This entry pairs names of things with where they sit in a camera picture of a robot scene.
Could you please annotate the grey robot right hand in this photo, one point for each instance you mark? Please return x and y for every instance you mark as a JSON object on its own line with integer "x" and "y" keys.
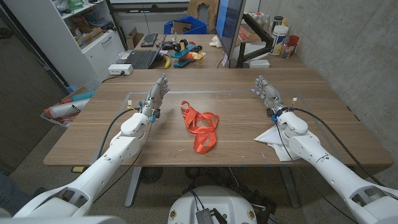
{"x": 271, "y": 95}

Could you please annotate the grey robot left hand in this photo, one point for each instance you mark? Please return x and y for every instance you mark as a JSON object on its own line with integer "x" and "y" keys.
{"x": 155, "y": 95}

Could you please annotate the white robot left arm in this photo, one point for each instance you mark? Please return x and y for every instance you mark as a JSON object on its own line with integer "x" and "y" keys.
{"x": 118, "y": 149}

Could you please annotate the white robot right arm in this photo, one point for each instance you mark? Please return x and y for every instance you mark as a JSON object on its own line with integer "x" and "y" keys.
{"x": 323, "y": 168}

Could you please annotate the white napkin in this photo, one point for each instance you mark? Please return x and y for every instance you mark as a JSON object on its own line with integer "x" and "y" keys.
{"x": 272, "y": 138}

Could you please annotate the orange ribbon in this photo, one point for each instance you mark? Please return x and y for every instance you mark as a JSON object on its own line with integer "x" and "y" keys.
{"x": 202, "y": 130}

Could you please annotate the flat white box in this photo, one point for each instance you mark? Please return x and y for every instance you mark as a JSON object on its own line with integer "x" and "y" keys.
{"x": 259, "y": 63}

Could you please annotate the yellow banana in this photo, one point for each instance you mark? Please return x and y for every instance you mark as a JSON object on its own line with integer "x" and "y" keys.
{"x": 168, "y": 62}

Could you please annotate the black laptop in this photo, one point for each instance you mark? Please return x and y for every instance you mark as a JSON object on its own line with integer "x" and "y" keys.
{"x": 141, "y": 59}

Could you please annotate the white power strip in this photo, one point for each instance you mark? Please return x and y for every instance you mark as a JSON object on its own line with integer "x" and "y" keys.
{"x": 119, "y": 69}

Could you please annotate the clear glass jar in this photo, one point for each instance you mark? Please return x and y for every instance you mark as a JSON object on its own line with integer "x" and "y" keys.
{"x": 286, "y": 51}

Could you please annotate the black controller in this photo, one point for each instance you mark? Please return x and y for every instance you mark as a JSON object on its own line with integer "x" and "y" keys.
{"x": 168, "y": 45}

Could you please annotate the teal and orange toy plane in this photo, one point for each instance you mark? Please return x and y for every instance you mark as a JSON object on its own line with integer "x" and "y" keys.
{"x": 186, "y": 54}

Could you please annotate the black keyboard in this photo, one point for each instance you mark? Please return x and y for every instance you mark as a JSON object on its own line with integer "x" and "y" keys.
{"x": 149, "y": 40}

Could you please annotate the white plastic canister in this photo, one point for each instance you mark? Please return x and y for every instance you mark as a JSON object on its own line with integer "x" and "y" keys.
{"x": 279, "y": 39}

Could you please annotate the red cup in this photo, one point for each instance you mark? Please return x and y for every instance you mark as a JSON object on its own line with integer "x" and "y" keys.
{"x": 293, "y": 40}

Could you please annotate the small open cardboard box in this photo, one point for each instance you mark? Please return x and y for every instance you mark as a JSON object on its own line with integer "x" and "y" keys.
{"x": 133, "y": 39}

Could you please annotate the teal foam roll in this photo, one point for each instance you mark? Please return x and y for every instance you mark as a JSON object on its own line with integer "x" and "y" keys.
{"x": 82, "y": 95}

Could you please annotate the dark lidded jar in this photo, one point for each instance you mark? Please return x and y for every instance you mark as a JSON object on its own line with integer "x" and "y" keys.
{"x": 276, "y": 21}

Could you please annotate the yellow bottle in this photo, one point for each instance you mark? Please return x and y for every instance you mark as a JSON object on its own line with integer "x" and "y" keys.
{"x": 284, "y": 22}

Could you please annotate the small white plush toy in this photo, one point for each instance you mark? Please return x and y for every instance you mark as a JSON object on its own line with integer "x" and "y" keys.
{"x": 215, "y": 42}

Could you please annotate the round black fan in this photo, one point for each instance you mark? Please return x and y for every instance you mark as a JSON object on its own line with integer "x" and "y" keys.
{"x": 151, "y": 175}

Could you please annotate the blue plastic bin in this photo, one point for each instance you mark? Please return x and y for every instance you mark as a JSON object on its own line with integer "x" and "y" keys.
{"x": 197, "y": 25}

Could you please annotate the large flat monitor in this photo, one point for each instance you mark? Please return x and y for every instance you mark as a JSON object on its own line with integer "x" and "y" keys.
{"x": 228, "y": 21}

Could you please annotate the cardboard box on shelf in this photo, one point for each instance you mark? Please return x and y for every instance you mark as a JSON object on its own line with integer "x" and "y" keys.
{"x": 90, "y": 36}

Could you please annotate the clear plastic floor bin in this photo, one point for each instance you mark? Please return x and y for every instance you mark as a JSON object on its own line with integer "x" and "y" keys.
{"x": 66, "y": 102}

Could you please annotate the white bubble wrap roll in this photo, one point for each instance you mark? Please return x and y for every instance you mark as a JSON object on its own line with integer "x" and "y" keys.
{"x": 66, "y": 109}

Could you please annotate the grey table leg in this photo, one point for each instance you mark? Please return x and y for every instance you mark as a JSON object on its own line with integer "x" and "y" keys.
{"x": 289, "y": 186}
{"x": 133, "y": 186}

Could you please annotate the brown cardboard cutout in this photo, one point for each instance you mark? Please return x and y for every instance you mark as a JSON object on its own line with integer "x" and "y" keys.
{"x": 211, "y": 9}

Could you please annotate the white shelf cabinet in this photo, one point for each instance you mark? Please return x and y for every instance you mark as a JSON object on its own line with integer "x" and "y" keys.
{"x": 62, "y": 49}

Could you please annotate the yellow floor marker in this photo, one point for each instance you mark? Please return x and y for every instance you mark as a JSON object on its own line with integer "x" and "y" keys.
{"x": 77, "y": 169}

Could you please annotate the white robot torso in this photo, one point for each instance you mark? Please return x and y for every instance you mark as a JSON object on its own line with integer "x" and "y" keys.
{"x": 214, "y": 202}

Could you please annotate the person's leg in jeans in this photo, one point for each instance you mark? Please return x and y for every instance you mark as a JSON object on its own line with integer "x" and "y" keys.
{"x": 15, "y": 196}

